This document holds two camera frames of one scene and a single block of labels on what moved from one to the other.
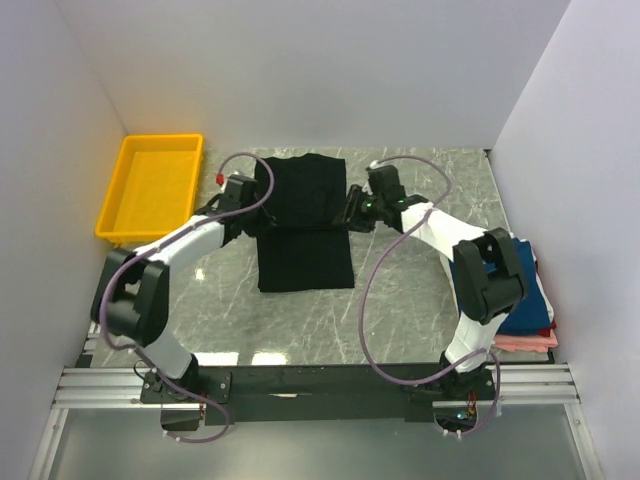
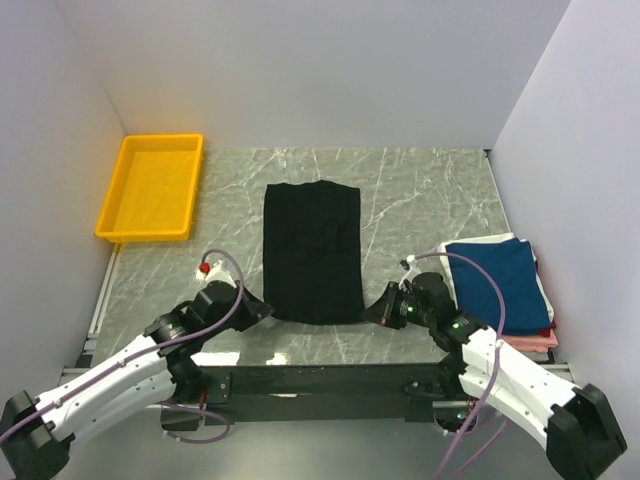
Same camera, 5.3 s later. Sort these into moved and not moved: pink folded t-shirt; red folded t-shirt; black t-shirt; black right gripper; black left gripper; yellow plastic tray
Moved: black left gripper; black right gripper; black t-shirt
Not moved: red folded t-shirt; yellow plastic tray; pink folded t-shirt
